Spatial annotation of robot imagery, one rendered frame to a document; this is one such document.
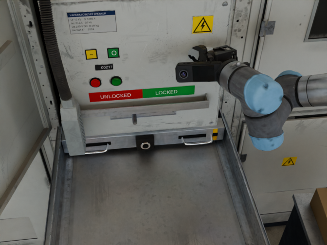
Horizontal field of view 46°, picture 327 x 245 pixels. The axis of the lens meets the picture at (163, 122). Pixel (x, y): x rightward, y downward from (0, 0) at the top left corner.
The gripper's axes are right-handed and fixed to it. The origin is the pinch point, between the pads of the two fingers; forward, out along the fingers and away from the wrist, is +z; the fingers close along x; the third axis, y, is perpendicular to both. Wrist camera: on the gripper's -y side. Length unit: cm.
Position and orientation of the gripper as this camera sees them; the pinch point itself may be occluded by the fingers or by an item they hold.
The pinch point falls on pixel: (189, 54)
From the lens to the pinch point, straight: 109.6
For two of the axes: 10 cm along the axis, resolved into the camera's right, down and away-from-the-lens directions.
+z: -3.6, -4.2, 8.3
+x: -1.0, -8.7, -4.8
